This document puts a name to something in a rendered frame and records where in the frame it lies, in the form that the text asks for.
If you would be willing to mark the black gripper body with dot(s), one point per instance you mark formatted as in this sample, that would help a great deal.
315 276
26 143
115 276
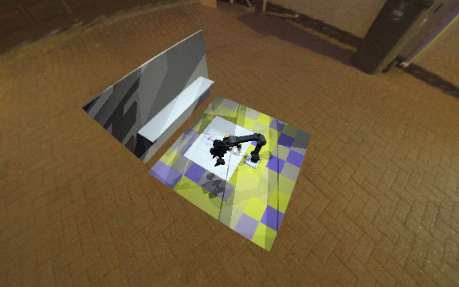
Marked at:
220 160

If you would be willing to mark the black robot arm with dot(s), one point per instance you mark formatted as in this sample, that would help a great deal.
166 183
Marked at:
235 140

